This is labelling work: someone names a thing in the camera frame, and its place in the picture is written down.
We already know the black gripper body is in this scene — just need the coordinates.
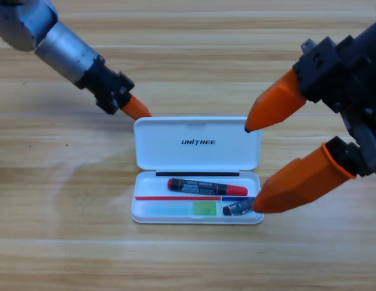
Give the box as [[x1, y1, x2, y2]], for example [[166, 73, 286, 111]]
[[292, 18, 376, 178], [75, 56, 136, 116]]

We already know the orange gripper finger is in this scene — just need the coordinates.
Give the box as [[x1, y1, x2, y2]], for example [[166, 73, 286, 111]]
[[251, 135, 374, 215], [118, 93, 153, 120], [244, 69, 307, 133]]

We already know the white Unitree pencil case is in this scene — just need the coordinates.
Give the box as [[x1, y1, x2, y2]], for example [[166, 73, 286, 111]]
[[130, 116, 264, 225]]

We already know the black eraser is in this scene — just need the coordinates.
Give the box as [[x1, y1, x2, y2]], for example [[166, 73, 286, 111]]
[[222, 196, 257, 217]]

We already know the red and black marker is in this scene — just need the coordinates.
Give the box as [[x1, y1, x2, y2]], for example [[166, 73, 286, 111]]
[[167, 178, 249, 197]]

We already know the green glue stick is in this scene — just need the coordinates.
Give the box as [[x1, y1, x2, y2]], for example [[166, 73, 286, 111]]
[[142, 200, 218, 218]]

